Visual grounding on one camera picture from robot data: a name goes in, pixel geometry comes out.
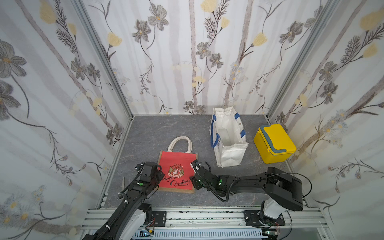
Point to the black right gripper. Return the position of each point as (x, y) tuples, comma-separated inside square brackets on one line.
[(196, 173)]

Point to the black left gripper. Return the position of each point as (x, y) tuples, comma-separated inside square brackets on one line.
[(161, 174)]

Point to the red Christmas jute bag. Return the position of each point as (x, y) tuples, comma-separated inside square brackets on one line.
[(177, 168)]

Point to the white Doraemon canvas bag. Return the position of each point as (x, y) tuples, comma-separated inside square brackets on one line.
[(228, 137)]

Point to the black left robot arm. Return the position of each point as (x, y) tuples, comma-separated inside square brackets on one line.
[(133, 196)]

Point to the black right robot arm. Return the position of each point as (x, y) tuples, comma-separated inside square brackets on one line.
[(283, 189)]

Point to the yellow cooler box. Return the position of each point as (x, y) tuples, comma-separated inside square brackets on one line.
[(274, 144)]

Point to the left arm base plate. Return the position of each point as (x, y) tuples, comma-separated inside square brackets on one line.
[(155, 219)]

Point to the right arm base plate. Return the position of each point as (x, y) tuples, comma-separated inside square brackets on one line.
[(258, 219)]

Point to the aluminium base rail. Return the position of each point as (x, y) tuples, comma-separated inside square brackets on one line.
[(226, 223)]

